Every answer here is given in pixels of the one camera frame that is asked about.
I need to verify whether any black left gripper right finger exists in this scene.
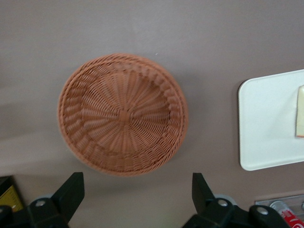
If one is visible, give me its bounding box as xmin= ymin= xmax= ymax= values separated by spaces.
xmin=182 ymin=172 xmax=250 ymax=228

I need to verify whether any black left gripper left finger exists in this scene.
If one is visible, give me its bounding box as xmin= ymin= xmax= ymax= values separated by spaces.
xmin=26 ymin=172 xmax=85 ymax=228

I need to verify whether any triangle sandwich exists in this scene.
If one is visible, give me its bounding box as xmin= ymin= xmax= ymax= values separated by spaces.
xmin=295 ymin=85 xmax=304 ymax=139

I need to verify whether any round brown wicker basket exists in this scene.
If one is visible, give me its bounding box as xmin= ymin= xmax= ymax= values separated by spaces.
xmin=57 ymin=53 xmax=190 ymax=178

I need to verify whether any cream plastic tray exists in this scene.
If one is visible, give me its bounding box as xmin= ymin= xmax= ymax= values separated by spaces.
xmin=238 ymin=69 xmax=304 ymax=171

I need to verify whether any clear acrylic bottle rack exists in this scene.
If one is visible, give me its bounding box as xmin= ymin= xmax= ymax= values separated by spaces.
xmin=255 ymin=194 xmax=304 ymax=228

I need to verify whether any black food warmer yellow panel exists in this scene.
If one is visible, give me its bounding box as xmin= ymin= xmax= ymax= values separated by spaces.
xmin=0 ymin=175 xmax=24 ymax=213

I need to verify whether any red cola bottle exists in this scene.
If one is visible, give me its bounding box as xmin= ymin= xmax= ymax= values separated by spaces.
xmin=270 ymin=200 xmax=304 ymax=228

